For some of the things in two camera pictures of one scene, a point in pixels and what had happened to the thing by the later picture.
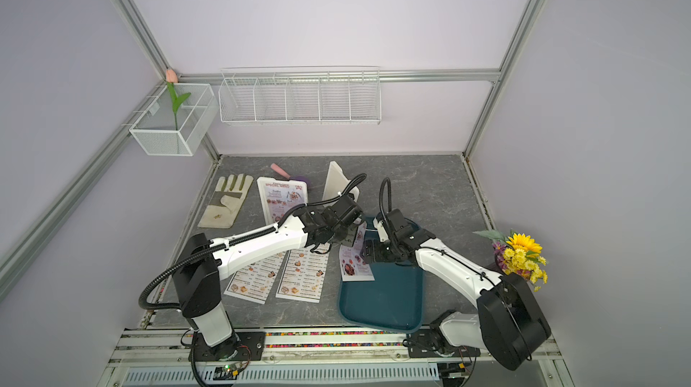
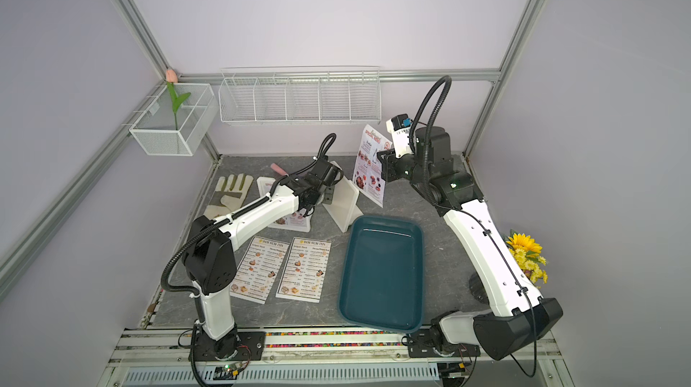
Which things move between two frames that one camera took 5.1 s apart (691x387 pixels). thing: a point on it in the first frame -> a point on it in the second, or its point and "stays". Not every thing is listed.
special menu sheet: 353,267 -> 367,174
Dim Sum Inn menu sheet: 256,279 stays
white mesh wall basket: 162,130 stays
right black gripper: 374,256 -> 390,161
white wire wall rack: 300,95 stays
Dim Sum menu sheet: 304,274 stays
